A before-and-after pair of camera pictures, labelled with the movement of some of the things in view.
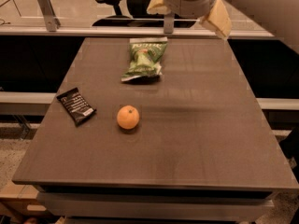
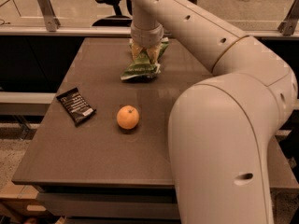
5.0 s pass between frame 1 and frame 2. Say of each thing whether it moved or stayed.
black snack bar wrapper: stayed
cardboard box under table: stayed
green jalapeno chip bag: stayed
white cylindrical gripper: moved
